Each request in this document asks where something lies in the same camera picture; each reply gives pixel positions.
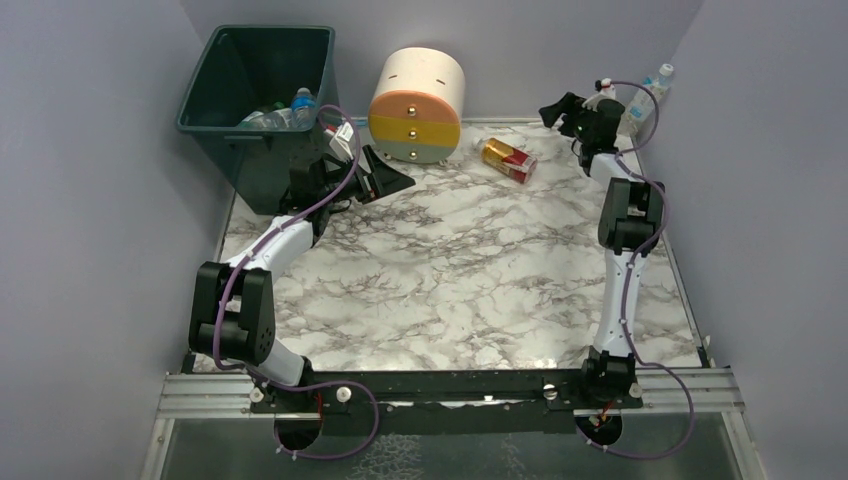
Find aluminium frame rail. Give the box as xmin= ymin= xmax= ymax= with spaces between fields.
xmin=156 ymin=370 xmax=746 ymax=421

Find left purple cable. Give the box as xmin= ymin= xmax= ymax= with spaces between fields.
xmin=211 ymin=104 xmax=382 ymax=462

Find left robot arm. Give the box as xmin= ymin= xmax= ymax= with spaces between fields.
xmin=188 ymin=145 xmax=416 ymax=388

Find amber tea bottle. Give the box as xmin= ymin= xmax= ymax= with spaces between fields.
xmin=473 ymin=137 xmax=537 ymax=184

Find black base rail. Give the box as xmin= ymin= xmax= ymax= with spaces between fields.
xmin=250 ymin=369 xmax=643 ymax=437

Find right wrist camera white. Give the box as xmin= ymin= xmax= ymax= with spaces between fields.
xmin=581 ymin=78 xmax=617 ymax=111

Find round pastel drawer cabinet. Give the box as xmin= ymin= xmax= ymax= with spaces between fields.
xmin=367 ymin=47 xmax=466 ymax=164

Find dark green plastic bin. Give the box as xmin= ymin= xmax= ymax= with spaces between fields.
xmin=176 ymin=25 xmax=338 ymax=215

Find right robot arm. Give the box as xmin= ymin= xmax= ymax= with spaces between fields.
xmin=539 ymin=92 xmax=663 ymax=402

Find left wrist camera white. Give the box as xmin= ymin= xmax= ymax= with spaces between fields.
xmin=324 ymin=122 xmax=355 ymax=161

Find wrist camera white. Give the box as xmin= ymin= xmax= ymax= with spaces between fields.
xmin=324 ymin=122 xmax=355 ymax=161
xmin=581 ymin=78 xmax=617 ymax=111

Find green label water bottle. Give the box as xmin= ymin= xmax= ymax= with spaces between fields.
xmin=258 ymin=102 xmax=286 ymax=114

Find white cap bottle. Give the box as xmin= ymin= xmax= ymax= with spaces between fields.
xmin=620 ymin=63 xmax=675 ymax=136

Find blue cap clear bottle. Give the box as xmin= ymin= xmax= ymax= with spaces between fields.
xmin=291 ymin=87 xmax=316 ymax=129

